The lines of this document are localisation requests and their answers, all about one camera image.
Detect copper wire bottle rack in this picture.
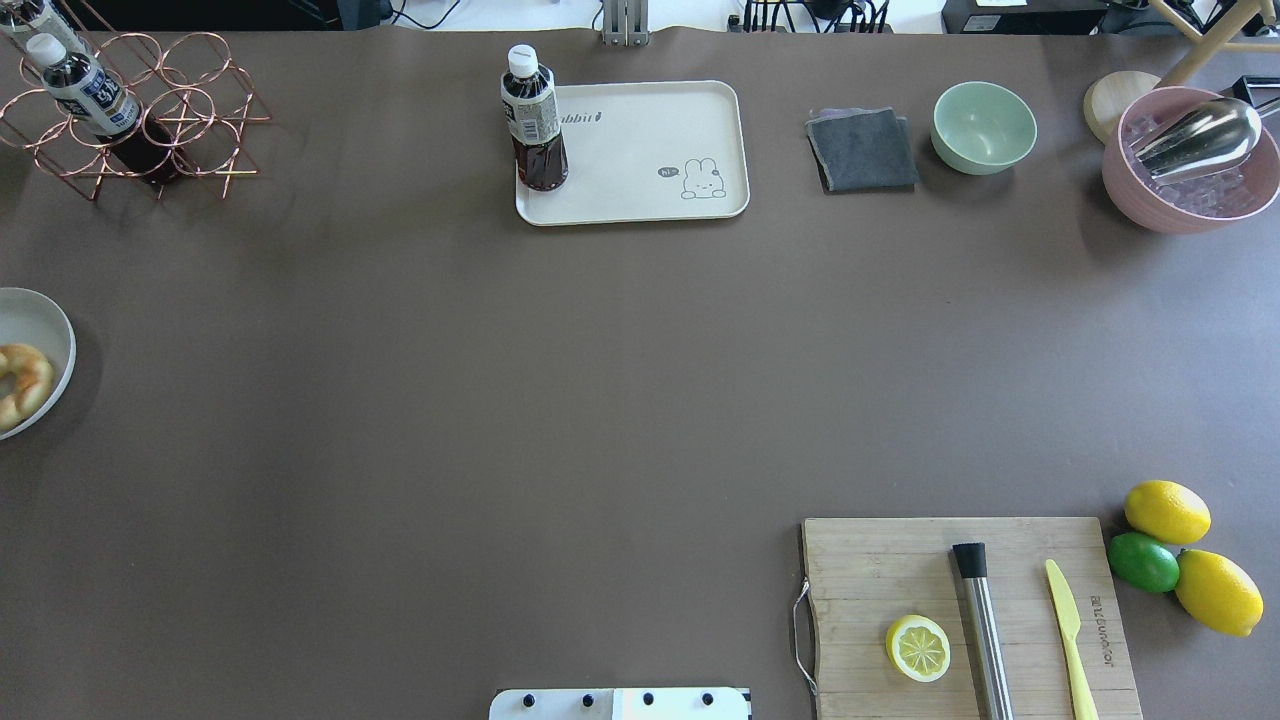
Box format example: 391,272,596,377
3,31,273,201

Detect half lemon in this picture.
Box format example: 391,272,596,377
884,614,951,683

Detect dark drink bottle on tray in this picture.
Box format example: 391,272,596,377
500,44,570,192

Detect yellow lemon near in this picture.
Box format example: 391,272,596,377
1174,550,1265,637

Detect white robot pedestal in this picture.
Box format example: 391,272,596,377
488,685,753,719

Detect yellow lemon far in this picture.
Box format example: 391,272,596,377
1123,480,1212,544

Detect bottle in rack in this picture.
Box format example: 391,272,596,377
1,1,92,55
26,35,180,186

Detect pink bowl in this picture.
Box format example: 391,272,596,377
1102,87,1279,234

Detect bottle in rack upper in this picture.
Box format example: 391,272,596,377
26,35,180,186

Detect green lime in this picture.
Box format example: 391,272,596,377
1107,532,1180,594

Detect yellow lemon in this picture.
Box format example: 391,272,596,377
1123,480,1212,544
1174,550,1265,637

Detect aluminium frame post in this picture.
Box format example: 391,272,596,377
602,0,650,47

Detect wooden cutting board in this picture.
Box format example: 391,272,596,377
803,518,1143,719

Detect steel ice scoop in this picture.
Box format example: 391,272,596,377
1134,97,1263,184

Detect grey folded cloth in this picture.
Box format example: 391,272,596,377
805,108,919,193

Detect green bowl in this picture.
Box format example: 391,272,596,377
931,81,1038,176

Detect braided golden donut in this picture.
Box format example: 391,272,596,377
1,343,54,432

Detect yellow plastic knife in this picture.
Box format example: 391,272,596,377
1044,559,1100,720

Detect bottle in rack front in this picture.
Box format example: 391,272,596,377
1,1,92,55

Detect cream rabbit tray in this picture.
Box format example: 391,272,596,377
515,79,750,225

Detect white round plate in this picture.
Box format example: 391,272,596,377
1,287,77,439

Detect wooden mug tree stand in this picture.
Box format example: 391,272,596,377
1083,1,1277,143

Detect steel muddler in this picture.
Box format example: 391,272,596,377
952,542,1015,719

